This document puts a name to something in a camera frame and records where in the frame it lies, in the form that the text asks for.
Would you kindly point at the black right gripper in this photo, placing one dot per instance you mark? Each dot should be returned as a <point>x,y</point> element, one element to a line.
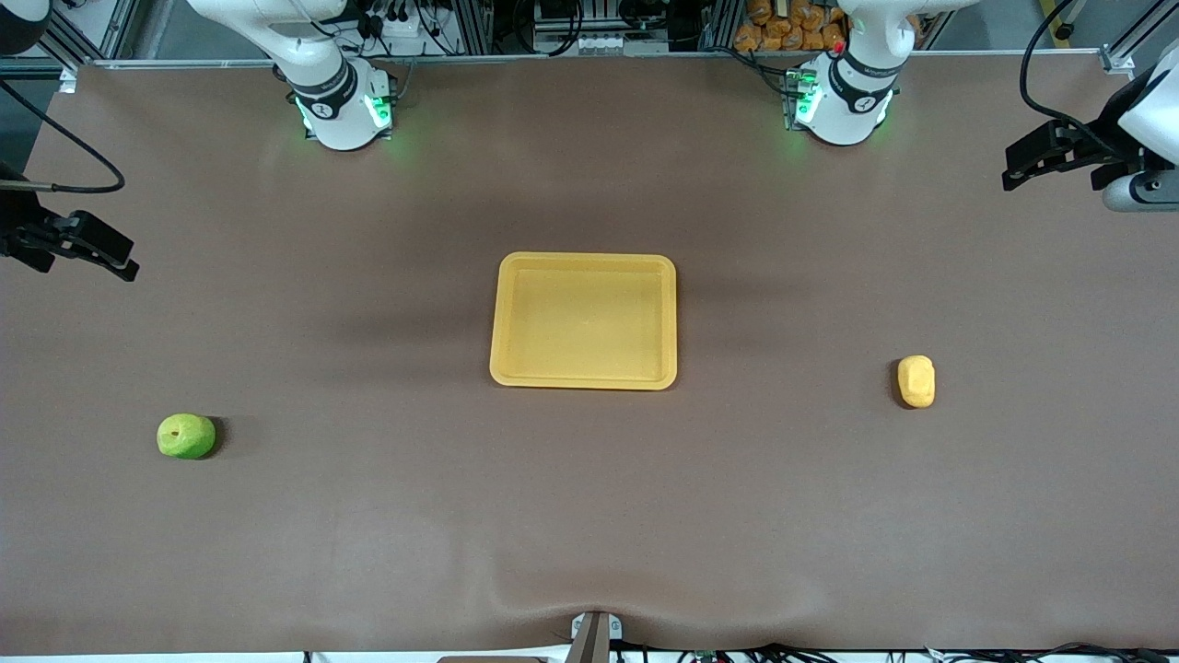
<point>20,224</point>

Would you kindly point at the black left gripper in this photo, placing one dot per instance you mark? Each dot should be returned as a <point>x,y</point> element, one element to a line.
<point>1102,148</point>

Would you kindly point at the green apple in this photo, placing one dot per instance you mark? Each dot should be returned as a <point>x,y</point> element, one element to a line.
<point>186,436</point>

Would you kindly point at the yellow potato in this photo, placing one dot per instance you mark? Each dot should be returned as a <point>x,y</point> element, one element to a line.
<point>916,381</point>

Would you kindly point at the yellow rectangular plastic tray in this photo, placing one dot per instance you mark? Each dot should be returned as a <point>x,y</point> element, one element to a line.
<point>585,322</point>

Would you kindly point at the bag of orange buns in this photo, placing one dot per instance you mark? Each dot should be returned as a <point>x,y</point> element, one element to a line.
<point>792,26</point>

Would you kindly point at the white power strip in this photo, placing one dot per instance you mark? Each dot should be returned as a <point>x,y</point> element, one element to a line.
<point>410,32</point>

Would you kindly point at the metal table corner bracket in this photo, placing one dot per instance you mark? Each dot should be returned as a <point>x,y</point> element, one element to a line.
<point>1117,61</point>

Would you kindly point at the metal table edge bracket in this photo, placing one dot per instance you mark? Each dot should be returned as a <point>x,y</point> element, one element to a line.
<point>596,635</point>

